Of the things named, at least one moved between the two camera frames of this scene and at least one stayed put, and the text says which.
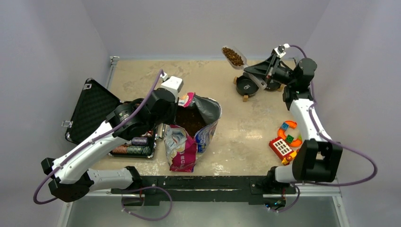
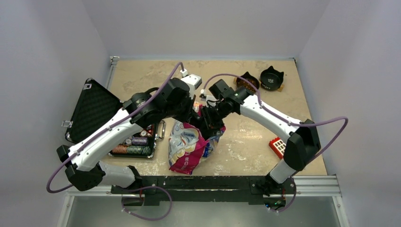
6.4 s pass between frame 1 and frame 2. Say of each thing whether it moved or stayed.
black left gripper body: moved
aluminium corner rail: stayed
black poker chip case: stayed
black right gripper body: moved
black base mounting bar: stayed
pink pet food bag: moved
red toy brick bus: stayed
